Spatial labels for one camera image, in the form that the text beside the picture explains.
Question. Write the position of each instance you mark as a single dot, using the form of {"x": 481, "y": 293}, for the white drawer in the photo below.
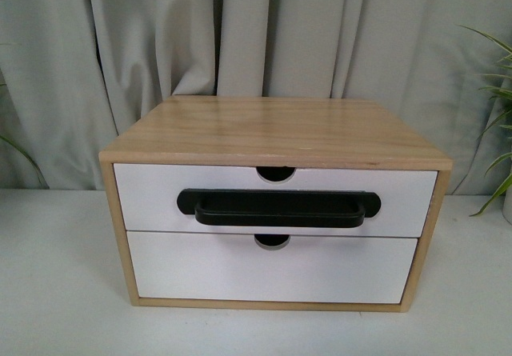
{"x": 235, "y": 267}
{"x": 148, "y": 196}

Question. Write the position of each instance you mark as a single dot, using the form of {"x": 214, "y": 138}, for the black drawer handle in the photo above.
{"x": 279, "y": 208}

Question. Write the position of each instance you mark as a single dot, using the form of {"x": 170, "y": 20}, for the wooden drawer cabinet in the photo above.
{"x": 275, "y": 136}

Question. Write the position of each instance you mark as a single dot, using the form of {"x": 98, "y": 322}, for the grey curtain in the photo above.
{"x": 76, "y": 73}

